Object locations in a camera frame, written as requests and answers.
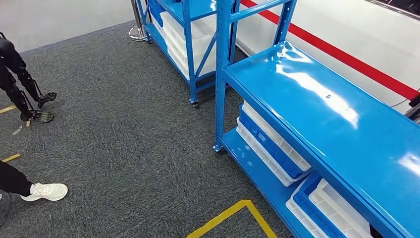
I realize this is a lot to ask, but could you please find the blue metal shelf rack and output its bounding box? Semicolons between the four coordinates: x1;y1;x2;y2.
135;0;219;109
212;0;420;238

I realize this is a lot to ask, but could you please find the black stanchion post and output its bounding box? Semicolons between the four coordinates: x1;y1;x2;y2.
404;93;420;125

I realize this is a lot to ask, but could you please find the white car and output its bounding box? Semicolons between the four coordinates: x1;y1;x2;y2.
234;0;420;116

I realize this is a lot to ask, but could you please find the black part inside crate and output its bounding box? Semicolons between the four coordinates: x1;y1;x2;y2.
369;224;384;238

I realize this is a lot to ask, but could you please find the chrome stanchion post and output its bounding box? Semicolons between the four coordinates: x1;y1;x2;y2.
128;0;147;42

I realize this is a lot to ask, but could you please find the red barrier belt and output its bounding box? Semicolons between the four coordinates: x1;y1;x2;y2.
240;0;420;102

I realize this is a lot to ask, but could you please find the person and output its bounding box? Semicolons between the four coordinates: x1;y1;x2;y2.
0;160;69;202

